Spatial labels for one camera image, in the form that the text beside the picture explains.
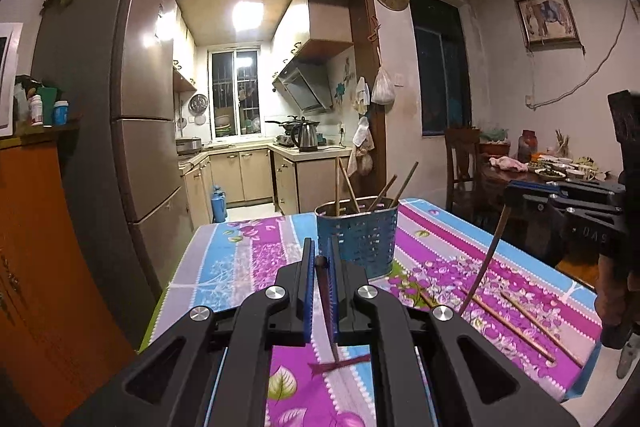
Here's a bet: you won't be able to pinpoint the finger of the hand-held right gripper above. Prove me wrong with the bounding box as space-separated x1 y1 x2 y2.
509 179 627 198
502 188 627 269

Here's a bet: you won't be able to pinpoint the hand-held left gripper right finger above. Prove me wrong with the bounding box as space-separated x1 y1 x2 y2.
329 234 582 427

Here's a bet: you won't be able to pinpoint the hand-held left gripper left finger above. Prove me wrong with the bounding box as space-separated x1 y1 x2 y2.
65 237 317 427

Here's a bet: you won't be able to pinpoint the dark wooden chopstick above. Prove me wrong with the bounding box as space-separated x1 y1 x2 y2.
313 255 341 366

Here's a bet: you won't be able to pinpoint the blue perforated utensil holder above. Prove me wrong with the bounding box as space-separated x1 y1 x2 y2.
313 196 401 281

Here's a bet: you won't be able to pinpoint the thin wooden chopstick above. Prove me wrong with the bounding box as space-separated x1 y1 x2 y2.
338 158 362 214
457 205 511 314
389 161 420 208
371 175 399 211

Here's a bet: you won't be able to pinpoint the row of wooden chopsticks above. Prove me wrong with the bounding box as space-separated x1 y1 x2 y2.
417 287 585 368

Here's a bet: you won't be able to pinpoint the person's right hand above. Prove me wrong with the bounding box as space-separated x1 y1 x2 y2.
594 256 635 349

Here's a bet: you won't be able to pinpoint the pink cloth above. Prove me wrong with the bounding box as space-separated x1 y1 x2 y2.
488 156 530 173

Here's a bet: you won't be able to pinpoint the glass jar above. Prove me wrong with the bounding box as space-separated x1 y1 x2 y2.
517 129 539 163

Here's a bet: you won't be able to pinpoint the dark wooden dining table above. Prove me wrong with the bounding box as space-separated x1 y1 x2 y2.
477 159 624 228

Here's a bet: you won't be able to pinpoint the purple floral striped tablecloth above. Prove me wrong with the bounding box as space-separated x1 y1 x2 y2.
137 197 604 427

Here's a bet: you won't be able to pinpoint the dark wooden chair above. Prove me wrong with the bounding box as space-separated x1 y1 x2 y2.
443 126 484 219

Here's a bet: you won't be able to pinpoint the blue thermos flask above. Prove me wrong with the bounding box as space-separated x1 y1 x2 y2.
209 185 229 223

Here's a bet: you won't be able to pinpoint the beige kitchen base cabinets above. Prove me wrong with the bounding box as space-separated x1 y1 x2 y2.
179 144 354 229

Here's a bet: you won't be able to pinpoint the hanging cloth bags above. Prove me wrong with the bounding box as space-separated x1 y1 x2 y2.
347 116 376 178

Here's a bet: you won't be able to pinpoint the dark barred window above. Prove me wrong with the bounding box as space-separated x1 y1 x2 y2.
409 0 474 139

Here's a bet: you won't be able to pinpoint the steel electric kettle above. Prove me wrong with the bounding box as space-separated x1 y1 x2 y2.
291 116 321 153

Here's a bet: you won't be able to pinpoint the framed elephant picture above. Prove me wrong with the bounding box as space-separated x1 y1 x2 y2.
514 0 581 47

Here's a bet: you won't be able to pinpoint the black wok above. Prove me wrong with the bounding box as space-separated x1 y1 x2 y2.
264 116 301 134

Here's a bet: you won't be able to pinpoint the white plastic bag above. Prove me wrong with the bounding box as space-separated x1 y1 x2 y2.
370 65 397 106

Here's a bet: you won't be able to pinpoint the rice cooker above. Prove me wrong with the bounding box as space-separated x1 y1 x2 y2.
176 136 204 156

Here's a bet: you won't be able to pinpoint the steel range hood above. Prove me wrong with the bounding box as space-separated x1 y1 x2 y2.
272 59 335 116

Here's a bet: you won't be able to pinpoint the kitchen window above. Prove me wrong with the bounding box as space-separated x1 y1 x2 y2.
208 49 261 138

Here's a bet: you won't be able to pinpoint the orange wooden cabinet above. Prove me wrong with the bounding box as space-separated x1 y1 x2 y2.
0 121 139 427

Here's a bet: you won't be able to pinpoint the grey refrigerator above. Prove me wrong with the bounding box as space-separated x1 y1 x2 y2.
30 0 197 354

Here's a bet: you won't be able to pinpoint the kitchen ceiling light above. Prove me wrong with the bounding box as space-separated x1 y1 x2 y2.
232 1 266 30

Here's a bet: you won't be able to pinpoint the white bottle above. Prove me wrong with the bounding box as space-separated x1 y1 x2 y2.
28 94 45 127

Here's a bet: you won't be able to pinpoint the white microwave oven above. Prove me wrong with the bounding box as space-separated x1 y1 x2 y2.
0 22 24 138

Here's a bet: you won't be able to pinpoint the wooden wall cabinet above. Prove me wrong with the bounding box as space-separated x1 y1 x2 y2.
272 0 355 60
172 14 199 93

